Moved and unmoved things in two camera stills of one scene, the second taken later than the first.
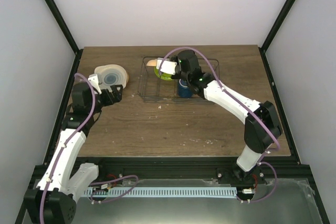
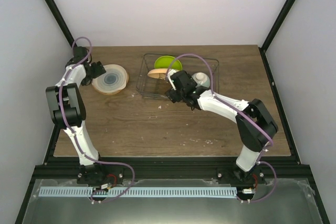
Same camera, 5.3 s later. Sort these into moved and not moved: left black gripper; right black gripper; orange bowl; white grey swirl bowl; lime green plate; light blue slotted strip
Moved: lime green plate; orange bowl; left black gripper; right black gripper
Not moved: light blue slotted strip; white grey swirl bowl
